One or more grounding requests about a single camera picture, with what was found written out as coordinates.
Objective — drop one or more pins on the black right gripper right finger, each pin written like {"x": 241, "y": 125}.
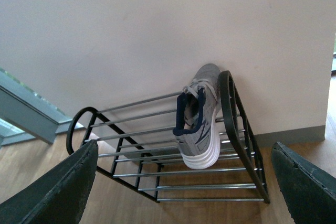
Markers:
{"x": 309, "y": 191}

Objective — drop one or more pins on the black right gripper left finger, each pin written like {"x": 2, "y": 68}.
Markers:
{"x": 60, "y": 195}

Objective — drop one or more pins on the grey sneaker white sole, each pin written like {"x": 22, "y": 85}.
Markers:
{"x": 197, "y": 107}

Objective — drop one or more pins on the black metal shoe rack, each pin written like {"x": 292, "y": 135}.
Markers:
{"x": 141, "y": 169}

